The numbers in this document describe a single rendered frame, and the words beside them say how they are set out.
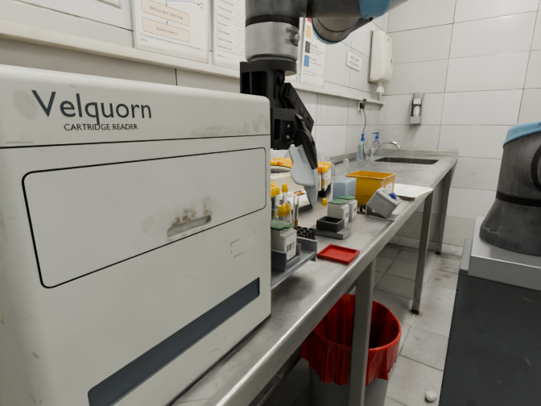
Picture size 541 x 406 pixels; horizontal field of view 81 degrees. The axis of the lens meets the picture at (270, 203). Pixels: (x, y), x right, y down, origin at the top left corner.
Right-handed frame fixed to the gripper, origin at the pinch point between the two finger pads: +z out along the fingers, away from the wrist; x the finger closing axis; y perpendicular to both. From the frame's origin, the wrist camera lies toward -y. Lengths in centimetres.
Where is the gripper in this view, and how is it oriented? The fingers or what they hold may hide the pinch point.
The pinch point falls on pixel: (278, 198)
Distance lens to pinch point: 51.7
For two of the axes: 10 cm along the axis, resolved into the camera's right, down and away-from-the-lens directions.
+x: 8.3, 1.4, -5.4
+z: 0.0, 9.7, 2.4
